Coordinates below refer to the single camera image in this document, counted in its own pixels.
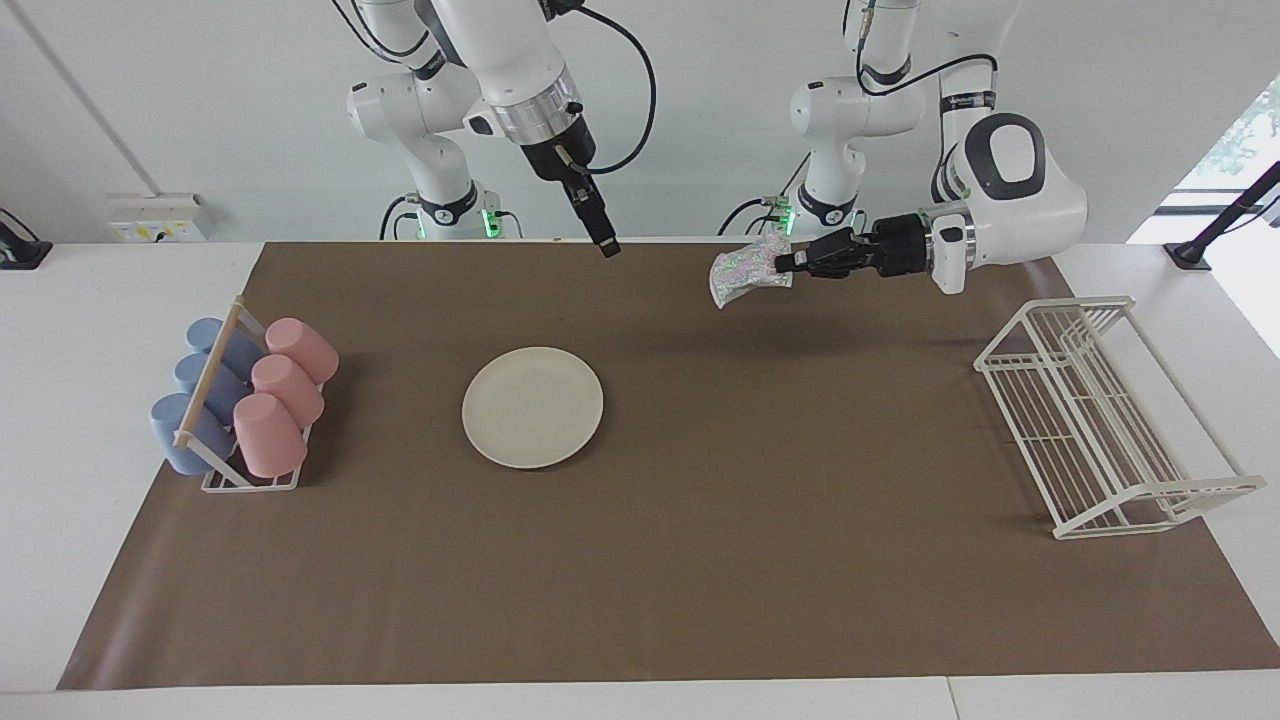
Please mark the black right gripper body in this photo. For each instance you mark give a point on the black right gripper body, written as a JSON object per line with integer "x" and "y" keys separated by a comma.
{"x": 560, "y": 155}

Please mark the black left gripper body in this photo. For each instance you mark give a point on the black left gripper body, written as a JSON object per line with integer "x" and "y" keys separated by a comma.
{"x": 890, "y": 250}

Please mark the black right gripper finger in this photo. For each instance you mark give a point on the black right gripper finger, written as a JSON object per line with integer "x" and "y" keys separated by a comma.
{"x": 609, "y": 246}

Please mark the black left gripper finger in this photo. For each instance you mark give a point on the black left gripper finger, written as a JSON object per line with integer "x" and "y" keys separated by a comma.
{"x": 792, "y": 265}
{"x": 815, "y": 249}

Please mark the silver glitter sponge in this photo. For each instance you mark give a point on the silver glitter sponge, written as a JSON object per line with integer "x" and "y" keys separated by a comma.
{"x": 745, "y": 272}

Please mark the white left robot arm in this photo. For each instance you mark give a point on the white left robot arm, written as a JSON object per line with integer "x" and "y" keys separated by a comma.
{"x": 1010, "y": 200}

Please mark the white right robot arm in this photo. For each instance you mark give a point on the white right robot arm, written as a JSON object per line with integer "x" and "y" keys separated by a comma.
{"x": 510, "y": 60}

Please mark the cream round plate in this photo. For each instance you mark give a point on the cream round plate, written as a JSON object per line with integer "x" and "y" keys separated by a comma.
{"x": 532, "y": 407}

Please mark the brown table mat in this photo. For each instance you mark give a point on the brown table mat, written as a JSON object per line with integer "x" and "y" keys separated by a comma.
{"x": 700, "y": 560}

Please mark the pink plastic cup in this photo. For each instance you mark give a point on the pink plastic cup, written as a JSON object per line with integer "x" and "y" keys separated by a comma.
{"x": 290, "y": 390}
{"x": 268, "y": 435}
{"x": 303, "y": 348}

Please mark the blue plastic cup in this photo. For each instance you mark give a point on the blue plastic cup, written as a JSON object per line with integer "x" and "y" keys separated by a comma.
{"x": 180, "y": 435}
{"x": 232, "y": 345}
{"x": 220, "y": 385}

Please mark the black table clamp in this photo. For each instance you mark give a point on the black table clamp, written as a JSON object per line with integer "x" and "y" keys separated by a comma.
{"x": 20, "y": 250}

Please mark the white wall socket box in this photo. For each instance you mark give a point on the white wall socket box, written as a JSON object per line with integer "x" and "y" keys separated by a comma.
{"x": 155, "y": 215}

